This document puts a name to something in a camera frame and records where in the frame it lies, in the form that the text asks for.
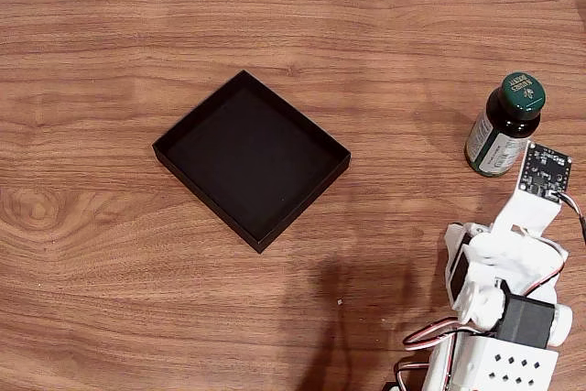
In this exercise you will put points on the dark green pill bottle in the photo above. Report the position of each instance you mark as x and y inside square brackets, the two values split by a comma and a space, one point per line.
[496, 144]

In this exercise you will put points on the shallow black box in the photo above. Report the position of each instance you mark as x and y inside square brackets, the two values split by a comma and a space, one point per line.
[249, 157]

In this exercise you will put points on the black camera circuit board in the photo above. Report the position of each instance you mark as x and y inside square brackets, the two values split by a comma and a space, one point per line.
[547, 169]

